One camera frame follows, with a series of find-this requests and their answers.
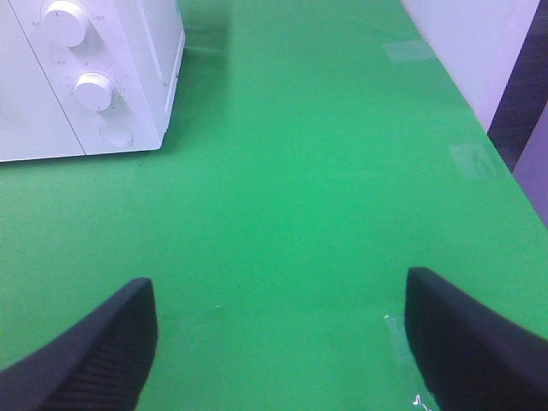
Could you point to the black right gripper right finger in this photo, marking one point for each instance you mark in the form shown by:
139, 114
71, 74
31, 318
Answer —
469, 356

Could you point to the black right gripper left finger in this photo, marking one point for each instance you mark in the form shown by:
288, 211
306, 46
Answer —
100, 363

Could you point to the round door release button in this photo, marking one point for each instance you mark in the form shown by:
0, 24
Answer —
116, 133

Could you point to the white microwave door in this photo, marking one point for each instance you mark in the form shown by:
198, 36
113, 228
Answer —
33, 124

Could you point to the white control knob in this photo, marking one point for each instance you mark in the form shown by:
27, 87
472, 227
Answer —
94, 91
65, 22

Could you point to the clear tape patch front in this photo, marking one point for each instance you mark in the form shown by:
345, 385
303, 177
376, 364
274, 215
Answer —
408, 375

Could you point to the clear tape patch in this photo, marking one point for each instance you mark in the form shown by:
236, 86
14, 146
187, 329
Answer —
476, 161
408, 375
409, 51

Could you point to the white microwave oven body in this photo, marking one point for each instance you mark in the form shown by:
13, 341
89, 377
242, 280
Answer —
137, 45

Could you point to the clear tape patch far right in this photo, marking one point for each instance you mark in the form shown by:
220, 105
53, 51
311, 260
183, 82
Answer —
409, 51

